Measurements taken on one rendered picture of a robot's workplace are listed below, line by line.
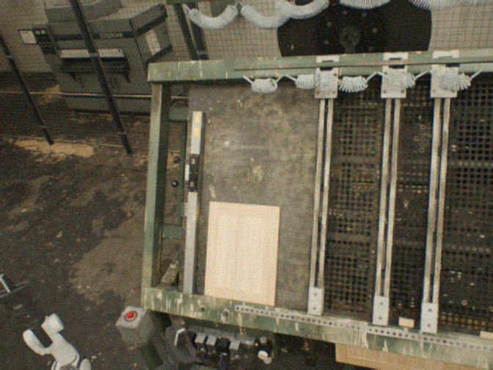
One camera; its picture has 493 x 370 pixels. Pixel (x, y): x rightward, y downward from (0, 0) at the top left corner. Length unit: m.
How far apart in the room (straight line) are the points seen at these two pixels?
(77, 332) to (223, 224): 1.86
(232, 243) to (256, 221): 0.17
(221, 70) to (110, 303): 2.26
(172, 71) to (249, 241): 0.96
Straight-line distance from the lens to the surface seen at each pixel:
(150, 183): 2.33
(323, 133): 2.00
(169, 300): 2.35
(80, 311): 3.81
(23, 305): 1.69
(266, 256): 2.12
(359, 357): 2.66
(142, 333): 2.29
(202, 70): 2.21
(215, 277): 2.23
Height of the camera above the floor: 2.58
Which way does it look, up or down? 35 degrees down
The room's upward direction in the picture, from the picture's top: 11 degrees counter-clockwise
